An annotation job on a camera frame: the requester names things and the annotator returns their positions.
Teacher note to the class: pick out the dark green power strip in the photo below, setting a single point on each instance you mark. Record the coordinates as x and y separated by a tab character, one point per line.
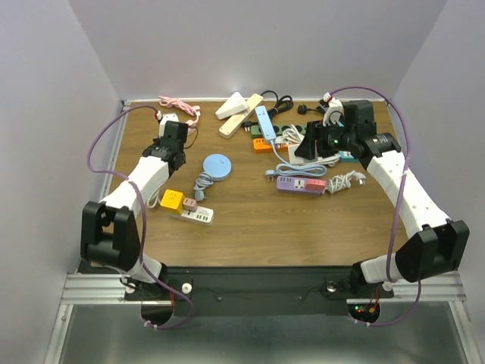
278	129

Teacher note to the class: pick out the round light blue socket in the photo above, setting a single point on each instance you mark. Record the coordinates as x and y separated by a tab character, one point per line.
217	166

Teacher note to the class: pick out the yellow cube socket adapter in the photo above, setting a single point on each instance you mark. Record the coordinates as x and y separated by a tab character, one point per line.
172	200

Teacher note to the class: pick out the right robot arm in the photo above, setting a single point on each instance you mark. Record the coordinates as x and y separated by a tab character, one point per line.
435	243

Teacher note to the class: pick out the teal long power strip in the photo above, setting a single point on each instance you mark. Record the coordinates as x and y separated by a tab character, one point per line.
347	157

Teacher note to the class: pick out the orange power strip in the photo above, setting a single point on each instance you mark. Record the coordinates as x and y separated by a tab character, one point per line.
261	146

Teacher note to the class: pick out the beige wooden power strip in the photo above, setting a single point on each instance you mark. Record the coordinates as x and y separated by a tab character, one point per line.
228	129

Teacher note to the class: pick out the white cube socket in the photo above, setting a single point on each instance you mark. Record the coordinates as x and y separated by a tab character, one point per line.
293	158

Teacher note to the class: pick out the white triangular power strip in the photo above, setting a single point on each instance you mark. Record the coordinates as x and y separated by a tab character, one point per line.
232	106

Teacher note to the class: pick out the small pink plug adapter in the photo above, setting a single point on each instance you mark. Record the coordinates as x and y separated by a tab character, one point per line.
190	204

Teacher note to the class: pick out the small black two-pin plug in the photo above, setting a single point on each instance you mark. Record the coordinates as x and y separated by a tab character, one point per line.
246	125

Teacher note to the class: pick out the purple pink power strip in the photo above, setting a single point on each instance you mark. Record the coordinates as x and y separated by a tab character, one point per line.
301	185

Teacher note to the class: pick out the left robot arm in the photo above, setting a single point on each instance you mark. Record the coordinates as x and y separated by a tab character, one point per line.
114	229

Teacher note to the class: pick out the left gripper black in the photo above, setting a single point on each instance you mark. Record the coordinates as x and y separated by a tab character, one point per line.
158	142

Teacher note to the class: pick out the light blue power strip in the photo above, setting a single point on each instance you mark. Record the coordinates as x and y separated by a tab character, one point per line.
265	125

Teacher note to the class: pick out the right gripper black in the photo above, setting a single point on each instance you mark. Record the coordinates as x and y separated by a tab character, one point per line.
306	149

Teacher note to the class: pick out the white usb power strip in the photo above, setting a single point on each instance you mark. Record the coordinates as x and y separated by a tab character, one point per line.
201	215

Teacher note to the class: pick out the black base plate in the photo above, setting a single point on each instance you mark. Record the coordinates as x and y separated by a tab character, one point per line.
252	291

